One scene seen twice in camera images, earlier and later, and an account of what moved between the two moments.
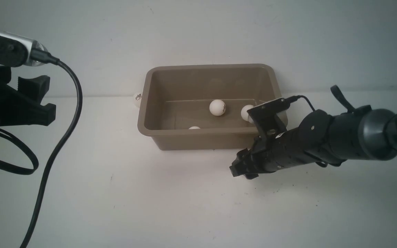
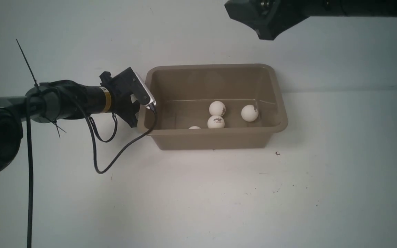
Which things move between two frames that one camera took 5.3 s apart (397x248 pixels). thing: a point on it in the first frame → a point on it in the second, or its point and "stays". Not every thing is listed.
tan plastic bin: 198,106 stays
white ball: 245,115 stays
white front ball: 217,107 stays
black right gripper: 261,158 → 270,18
